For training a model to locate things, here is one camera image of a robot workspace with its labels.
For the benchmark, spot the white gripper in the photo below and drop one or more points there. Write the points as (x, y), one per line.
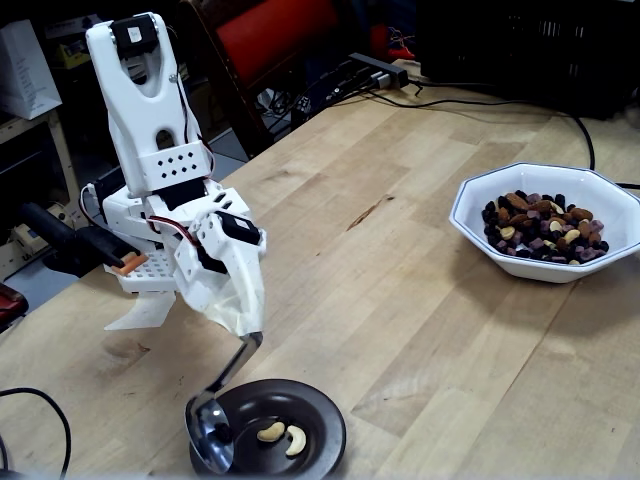
(235, 272)

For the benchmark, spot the dark raisin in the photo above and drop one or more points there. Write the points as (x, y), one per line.
(223, 430)

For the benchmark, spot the cashew nut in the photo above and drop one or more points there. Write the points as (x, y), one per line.
(270, 433)
(298, 442)

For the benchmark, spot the bent metal spoon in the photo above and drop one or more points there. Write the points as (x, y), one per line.
(210, 450)

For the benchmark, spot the nut and dried fruit mix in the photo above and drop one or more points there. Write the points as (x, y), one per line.
(540, 225)

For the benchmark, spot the white octagonal bowl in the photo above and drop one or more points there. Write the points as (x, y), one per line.
(550, 175)

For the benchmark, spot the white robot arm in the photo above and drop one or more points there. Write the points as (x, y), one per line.
(135, 125)

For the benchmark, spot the dark brown plate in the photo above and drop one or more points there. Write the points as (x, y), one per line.
(310, 415)

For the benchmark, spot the translucent white sheet piece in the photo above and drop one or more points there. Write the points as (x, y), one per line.
(145, 312)

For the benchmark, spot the black clamp with orange tip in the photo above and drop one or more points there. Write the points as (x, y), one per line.
(75, 240)

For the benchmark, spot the beige socket box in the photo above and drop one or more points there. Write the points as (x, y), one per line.
(25, 245)

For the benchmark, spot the light wooden shelf unit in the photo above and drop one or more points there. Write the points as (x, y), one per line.
(62, 150)

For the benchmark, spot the red rounded object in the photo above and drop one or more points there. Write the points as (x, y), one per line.
(10, 300)

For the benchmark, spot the red chair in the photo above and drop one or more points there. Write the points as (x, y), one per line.
(280, 35)

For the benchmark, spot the black power strip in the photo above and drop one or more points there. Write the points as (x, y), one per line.
(380, 67)

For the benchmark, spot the yellow small box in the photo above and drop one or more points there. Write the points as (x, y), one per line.
(75, 55)

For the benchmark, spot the white paper box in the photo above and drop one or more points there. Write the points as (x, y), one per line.
(25, 75)

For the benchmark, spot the black plastic crate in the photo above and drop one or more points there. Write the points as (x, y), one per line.
(525, 50)

